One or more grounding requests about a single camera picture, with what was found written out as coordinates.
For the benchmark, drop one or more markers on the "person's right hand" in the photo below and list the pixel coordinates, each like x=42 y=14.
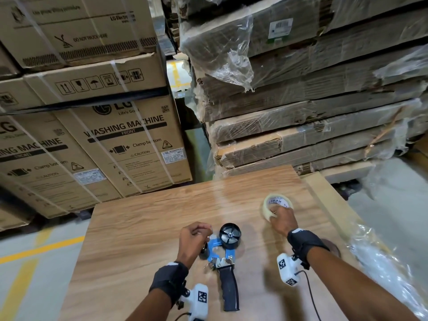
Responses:
x=284 y=222

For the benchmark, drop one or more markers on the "person's left hand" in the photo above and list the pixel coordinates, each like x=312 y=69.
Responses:
x=190 y=244

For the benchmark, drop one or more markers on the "person's left fingers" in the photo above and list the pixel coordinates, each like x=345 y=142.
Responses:
x=201 y=228

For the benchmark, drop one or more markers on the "person's right fingers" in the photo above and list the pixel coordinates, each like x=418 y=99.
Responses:
x=276 y=214

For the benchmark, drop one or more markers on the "clear packing tape roll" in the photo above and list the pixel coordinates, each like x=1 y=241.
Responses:
x=267 y=207

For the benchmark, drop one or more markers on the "person's left forearm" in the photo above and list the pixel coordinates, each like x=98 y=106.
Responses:
x=150 y=307

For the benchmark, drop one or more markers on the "person's right forearm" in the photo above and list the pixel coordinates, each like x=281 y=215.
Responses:
x=354 y=287

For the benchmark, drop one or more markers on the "light wooden beam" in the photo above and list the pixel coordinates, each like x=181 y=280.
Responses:
x=331 y=203

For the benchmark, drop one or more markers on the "brown round tape roll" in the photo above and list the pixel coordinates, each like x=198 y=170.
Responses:
x=334 y=248

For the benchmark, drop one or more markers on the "wooden pallet board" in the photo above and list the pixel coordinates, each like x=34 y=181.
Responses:
x=351 y=171

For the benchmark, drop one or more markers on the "cardboard washing machine box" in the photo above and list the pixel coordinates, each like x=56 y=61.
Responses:
x=133 y=147
x=43 y=170

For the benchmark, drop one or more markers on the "clear plastic wrap sheet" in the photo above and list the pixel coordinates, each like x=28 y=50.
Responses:
x=388 y=267

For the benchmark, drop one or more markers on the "stack of wrapped cardboard packs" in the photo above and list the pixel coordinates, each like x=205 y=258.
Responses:
x=301 y=90

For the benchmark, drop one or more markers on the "cardboard box with handling symbols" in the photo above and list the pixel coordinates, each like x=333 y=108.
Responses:
x=16 y=96
x=97 y=80

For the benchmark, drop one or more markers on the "plain cardboard box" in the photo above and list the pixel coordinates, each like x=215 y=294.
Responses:
x=10 y=218

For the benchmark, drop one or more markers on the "large cardboard appliance box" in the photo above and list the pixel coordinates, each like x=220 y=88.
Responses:
x=77 y=26

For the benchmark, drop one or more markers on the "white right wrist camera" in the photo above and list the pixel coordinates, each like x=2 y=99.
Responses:
x=287 y=269

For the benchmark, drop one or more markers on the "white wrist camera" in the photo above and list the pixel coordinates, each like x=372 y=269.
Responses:
x=287 y=269
x=197 y=299

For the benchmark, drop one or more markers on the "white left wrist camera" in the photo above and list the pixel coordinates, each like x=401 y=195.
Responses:
x=197 y=299

